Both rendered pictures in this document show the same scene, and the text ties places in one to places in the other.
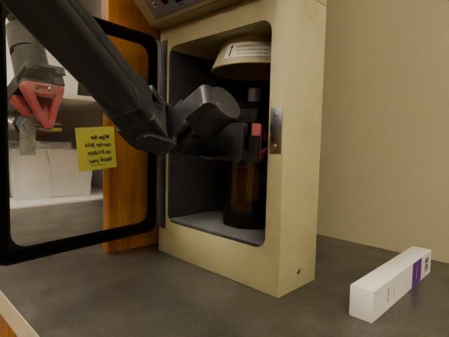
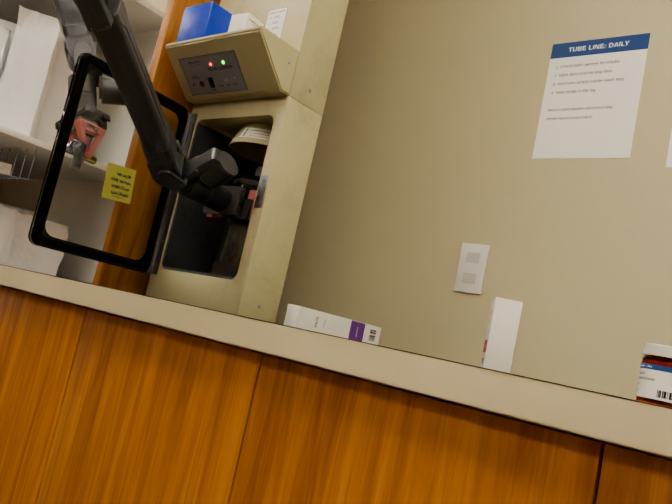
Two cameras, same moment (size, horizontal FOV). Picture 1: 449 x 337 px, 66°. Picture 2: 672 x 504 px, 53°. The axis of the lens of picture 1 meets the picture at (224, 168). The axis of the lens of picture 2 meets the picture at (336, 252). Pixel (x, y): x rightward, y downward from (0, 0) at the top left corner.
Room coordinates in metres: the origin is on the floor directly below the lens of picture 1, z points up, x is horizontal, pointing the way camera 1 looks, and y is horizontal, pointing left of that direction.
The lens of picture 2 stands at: (-0.83, -0.16, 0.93)
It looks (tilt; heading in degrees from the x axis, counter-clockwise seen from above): 7 degrees up; 356
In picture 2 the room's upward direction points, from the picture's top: 12 degrees clockwise
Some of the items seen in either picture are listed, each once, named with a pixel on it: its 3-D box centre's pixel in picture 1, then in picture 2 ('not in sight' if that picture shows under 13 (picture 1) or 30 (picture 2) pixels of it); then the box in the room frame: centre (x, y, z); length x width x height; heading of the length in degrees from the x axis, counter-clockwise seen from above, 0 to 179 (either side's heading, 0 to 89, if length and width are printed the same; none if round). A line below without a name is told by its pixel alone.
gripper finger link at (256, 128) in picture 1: (252, 143); (248, 208); (0.65, -0.05, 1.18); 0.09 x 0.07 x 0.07; 138
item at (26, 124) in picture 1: (26, 136); (77, 155); (0.52, 0.29, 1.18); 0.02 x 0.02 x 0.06; 52
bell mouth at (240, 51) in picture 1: (256, 58); (268, 144); (0.69, -0.06, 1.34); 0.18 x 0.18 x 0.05
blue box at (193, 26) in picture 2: not in sight; (210, 33); (0.65, 0.13, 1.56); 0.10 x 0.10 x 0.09; 46
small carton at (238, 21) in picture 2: not in sight; (244, 32); (0.57, 0.04, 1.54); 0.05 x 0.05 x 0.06; 51
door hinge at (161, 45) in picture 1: (160, 136); (171, 191); (0.73, 0.14, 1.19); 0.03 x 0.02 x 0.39; 46
